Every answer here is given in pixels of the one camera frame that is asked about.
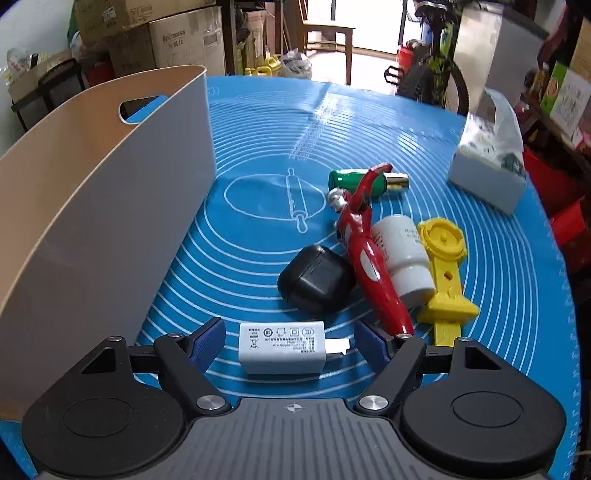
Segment white pill bottle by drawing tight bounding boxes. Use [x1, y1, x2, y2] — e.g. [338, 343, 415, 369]
[372, 214, 436, 309]

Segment red Ultraman action figure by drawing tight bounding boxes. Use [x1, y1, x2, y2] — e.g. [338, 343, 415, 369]
[328, 163, 415, 336]

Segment yellow plastic toy part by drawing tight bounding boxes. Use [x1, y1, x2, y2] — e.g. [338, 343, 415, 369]
[417, 217, 480, 347]

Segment beige plastic storage bin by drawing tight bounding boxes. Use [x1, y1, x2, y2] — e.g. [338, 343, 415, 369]
[1, 65, 215, 420]

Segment white USB charger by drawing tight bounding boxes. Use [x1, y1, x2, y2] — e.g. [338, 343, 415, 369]
[238, 321, 351, 375]

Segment black earbuds case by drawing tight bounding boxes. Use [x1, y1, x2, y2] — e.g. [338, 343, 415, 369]
[276, 245, 356, 315]

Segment blue silicone baking mat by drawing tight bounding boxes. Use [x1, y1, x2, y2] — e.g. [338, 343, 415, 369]
[0, 75, 581, 480]

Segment white tissue pack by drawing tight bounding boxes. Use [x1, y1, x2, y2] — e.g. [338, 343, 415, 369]
[448, 88, 527, 215]

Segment green black bicycle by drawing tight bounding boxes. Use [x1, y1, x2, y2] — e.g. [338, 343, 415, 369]
[384, 1, 470, 116]

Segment black metal shelf rack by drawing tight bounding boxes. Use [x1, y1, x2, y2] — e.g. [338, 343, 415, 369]
[10, 58, 86, 132]

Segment yellow oil jug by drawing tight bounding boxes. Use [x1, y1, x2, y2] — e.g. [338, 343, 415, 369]
[243, 55, 283, 77]

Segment green white carton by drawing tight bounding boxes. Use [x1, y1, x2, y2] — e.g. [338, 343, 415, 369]
[541, 62, 590, 137]

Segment lower cardboard box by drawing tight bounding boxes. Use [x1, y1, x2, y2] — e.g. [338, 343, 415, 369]
[107, 6, 226, 77]

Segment cardboard box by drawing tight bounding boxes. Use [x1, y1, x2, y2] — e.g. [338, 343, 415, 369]
[73, 0, 216, 45]
[107, 6, 226, 77]

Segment white cabinet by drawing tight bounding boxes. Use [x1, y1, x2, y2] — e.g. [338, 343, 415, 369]
[454, 1, 547, 115]

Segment wooden chair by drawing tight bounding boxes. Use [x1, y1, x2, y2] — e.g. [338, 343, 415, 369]
[295, 0, 355, 85]

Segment upper cardboard box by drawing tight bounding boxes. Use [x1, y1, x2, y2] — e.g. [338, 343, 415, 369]
[73, 0, 216, 45]

